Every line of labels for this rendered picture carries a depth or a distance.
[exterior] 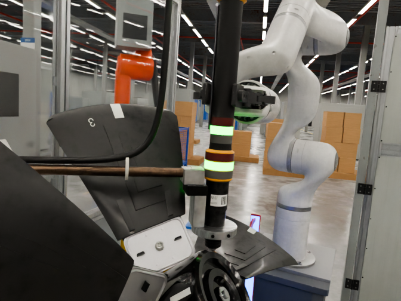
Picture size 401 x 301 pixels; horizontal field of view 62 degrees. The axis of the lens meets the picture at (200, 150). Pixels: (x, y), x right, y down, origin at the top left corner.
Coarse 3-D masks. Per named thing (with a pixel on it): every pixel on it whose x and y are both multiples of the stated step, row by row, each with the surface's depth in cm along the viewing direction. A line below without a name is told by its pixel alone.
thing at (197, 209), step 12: (192, 180) 48; (192, 192) 48; (204, 192) 48; (192, 204) 49; (204, 204) 49; (192, 216) 49; (204, 216) 49; (192, 228) 50; (204, 228) 49; (216, 228) 49; (228, 228) 50
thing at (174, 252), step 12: (156, 228) 48; (168, 228) 49; (180, 228) 49; (132, 240) 47; (144, 240) 47; (156, 240) 48; (168, 240) 48; (180, 240) 48; (132, 252) 46; (156, 252) 47; (168, 252) 47; (180, 252) 47; (192, 252) 47; (144, 264) 46; (156, 264) 46; (168, 264) 46
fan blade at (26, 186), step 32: (0, 160) 27; (0, 192) 27; (32, 192) 29; (0, 224) 27; (32, 224) 28; (64, 224) 30; (96, 224) 33; (0, 256) 26; (32, 256) 28; (64, 256) 30; (96, 256) 32; (128, 256) 35; (0, 288) 26; (32, 288) 28; (64, 288) 30; (96, 288) 33
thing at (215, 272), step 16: (192, 256) 42; (208, 256) 43; (176, 272) 41; (192, 272) 39; (208, 272) 41; (224, 272) 44; (176, 288) 39; (192, 288) 37; (208, 288) 39; (240, 288) 45
